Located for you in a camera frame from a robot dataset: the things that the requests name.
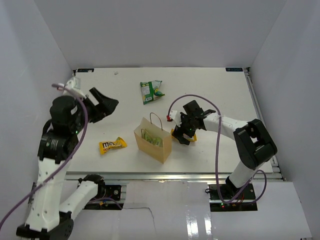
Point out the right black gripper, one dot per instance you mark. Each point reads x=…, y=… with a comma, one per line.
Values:
x=178, y=131

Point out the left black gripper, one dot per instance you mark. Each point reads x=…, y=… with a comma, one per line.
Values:
x=106, y=107

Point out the yellow snack bar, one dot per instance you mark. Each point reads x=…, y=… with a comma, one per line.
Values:
x=190, y=139

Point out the green snack packet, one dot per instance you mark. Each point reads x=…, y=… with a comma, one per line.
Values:
x=146, y=136
x=157, y=141

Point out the brown paper bag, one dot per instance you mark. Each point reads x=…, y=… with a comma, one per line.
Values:
x=155, y=127

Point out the yellow m&m's bag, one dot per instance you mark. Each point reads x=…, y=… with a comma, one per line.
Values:
x=105, y=146

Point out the green chips bag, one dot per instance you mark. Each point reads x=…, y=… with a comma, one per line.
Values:
x=150, y=91

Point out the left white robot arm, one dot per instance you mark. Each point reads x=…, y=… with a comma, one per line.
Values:
x=49, y=218

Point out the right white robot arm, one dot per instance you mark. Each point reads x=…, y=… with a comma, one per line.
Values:
x=253, y=142

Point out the blue label left corner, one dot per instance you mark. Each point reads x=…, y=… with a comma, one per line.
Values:
x=85, y=70

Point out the blue label corner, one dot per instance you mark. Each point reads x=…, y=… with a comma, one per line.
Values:
x=85, y=70
x=234, y=69

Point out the blue label right corner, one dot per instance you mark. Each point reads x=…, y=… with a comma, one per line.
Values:
x=234, y=69

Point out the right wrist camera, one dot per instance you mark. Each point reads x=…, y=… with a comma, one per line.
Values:
x=174, y=116

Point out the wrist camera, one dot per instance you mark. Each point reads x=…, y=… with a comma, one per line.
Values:
x=174, y=116
x=74, y=86

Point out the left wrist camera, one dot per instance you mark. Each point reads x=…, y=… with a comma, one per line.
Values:
x=74, y=86

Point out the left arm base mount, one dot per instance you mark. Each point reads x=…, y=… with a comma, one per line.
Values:
x=110, y=200

